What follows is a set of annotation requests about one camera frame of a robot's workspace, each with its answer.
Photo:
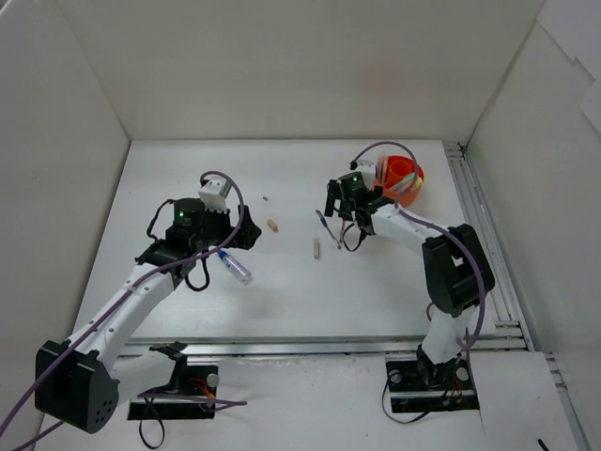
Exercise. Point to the pink capped pen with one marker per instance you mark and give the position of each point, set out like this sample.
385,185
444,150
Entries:
382,156

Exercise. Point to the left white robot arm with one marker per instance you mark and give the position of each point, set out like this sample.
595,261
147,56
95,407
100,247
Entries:
80,381

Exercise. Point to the orange round divided container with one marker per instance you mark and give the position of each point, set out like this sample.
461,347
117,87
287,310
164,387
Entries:
399,177

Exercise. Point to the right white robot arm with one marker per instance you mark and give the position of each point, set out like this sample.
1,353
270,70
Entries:
457,273

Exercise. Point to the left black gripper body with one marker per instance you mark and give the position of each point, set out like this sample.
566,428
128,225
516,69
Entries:
237,225

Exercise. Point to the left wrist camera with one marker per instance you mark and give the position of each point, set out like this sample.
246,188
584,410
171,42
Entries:
213,193

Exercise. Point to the green highlighter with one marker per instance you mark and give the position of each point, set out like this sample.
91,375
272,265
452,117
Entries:
406,182

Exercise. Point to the clear blue glue bottle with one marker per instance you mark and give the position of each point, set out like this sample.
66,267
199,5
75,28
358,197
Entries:
240,272

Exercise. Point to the aluminium frame rail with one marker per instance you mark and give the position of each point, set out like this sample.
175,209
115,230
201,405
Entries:
524,400

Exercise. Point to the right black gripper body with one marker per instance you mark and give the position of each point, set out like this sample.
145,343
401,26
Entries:
342,200

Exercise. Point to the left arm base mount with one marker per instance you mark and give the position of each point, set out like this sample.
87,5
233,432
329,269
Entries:
199,380

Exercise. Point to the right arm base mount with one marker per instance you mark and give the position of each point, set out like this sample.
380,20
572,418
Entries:
407,391

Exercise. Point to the blue gel pen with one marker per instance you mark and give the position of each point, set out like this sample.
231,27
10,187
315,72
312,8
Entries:
325,224

